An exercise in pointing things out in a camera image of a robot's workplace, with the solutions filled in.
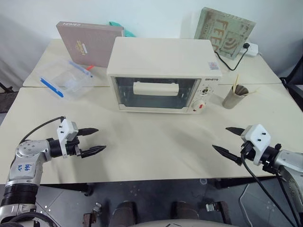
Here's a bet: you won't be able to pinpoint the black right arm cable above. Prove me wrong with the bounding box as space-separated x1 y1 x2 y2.
240 141 303 227

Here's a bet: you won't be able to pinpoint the grey paper cup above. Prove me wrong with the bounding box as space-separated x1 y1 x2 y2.
222 84 250 110

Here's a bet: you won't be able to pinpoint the wooden stick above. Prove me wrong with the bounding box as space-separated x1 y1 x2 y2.
232 73 240 92

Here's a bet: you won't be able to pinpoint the cream toaster oven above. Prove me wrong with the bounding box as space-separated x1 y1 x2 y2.
106 36 223 115

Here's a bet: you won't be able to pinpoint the black metal frame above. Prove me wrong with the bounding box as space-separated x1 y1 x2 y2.
279 76 303 106

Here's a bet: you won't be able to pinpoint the grey-green printed box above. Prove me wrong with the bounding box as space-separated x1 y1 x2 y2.
194 7 258 61

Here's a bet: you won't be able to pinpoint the dark brown rounded shape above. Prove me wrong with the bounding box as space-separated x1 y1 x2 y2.
113 201 138 227
170 201 200 227

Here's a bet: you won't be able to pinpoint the rusty metal bracket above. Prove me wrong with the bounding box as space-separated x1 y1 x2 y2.
205 200 232 224
82 202 103 227

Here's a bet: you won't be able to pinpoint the glass oven door with handle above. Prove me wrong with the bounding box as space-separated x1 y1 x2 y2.
111 76 201 112

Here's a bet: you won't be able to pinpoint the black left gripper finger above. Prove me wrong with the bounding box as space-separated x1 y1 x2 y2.
78 127 99 137
80 145 107 158

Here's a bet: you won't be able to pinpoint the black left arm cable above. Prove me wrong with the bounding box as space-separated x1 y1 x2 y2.
20 115 66 145

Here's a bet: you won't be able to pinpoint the black power cable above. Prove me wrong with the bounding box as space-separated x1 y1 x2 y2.
214 46 248 71

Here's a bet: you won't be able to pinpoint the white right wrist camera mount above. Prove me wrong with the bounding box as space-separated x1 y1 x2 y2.
241 124 271 166

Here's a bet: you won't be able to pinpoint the clear plastic container blue clips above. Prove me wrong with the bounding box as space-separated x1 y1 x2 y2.
37 59 93 102

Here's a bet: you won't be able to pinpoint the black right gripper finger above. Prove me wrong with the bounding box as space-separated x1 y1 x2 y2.
212 145 242 166
225 127 245 136

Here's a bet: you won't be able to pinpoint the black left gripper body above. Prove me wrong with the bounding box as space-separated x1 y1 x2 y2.
65 139 82 158

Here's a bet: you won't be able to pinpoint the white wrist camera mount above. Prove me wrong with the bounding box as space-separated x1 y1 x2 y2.
56 119 79 158
241 124 271 166

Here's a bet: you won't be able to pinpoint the cream rounded panel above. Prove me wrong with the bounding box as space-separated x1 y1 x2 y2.
134 218 227 227

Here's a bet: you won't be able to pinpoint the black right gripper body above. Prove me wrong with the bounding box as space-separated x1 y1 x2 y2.
240 140 258 162

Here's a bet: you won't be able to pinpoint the green cloth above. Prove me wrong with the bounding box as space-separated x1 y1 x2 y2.
108 21 137 38

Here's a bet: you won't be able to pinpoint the dark metal frame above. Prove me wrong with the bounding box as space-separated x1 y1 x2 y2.
0 81 14 95

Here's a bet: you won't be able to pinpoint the white power strip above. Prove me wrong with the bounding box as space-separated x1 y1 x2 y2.
241 42 259 57

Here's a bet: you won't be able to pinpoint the brown flat box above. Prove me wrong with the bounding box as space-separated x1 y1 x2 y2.
56 21 125 68

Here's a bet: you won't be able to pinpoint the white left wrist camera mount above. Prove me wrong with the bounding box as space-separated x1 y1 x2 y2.
56 119 79 158

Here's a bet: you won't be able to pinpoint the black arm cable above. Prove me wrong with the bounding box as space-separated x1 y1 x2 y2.
240 141 303 227
20 115 66 145

